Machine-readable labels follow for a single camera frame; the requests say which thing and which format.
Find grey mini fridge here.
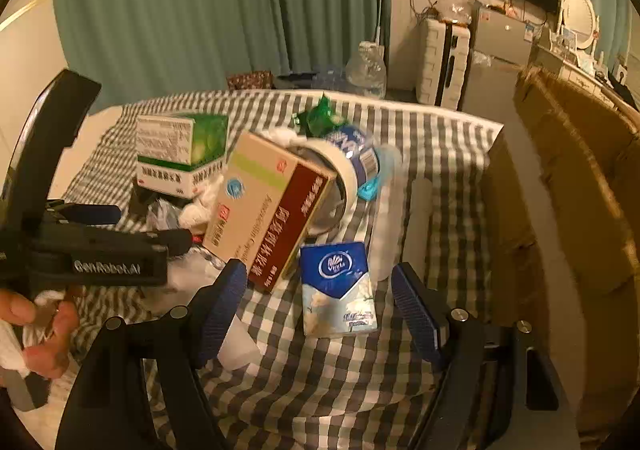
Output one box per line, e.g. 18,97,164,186
461,5,539,114

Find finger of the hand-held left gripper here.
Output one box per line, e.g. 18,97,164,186
149,228,195,257
64,203,123,227

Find green snack wrapper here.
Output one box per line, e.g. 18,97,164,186
292,94,347,137

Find clear bottle with blue label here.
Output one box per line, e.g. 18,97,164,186
324,125,402,201

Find grey checked bedsheet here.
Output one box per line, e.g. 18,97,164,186
50,89,503,450

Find brown cardboard box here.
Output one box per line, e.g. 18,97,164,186
480,66,640,437

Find pack of small water bottles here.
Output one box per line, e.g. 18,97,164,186
310,65,351,92

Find white suitcase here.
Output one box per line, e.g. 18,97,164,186
416,17,472,107

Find blue white tissue pack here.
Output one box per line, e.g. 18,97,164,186
299,241,379,337

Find brown patterned pouch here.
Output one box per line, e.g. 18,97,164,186
227,71,274,91

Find white tape roll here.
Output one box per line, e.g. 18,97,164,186
289,136,359,237

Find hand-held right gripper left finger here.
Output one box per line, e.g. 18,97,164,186
55,259,249,450

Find clear plastic bags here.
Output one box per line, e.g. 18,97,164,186
431,0,482,24

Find beige maroon medicine box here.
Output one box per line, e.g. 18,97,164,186
202,130,336,293

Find large clear water jug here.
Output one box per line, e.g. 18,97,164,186
346,41,388,99

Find person's left hand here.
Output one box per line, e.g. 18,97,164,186
0,290,82,379

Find white oval mirror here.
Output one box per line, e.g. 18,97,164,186
559,0,600,51

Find green white medicine box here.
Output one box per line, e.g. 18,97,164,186
136,113,230,198

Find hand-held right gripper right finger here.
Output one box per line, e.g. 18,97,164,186
391,262,581,450

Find white crumpled tissue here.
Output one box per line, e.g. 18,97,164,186
179,174,223,237

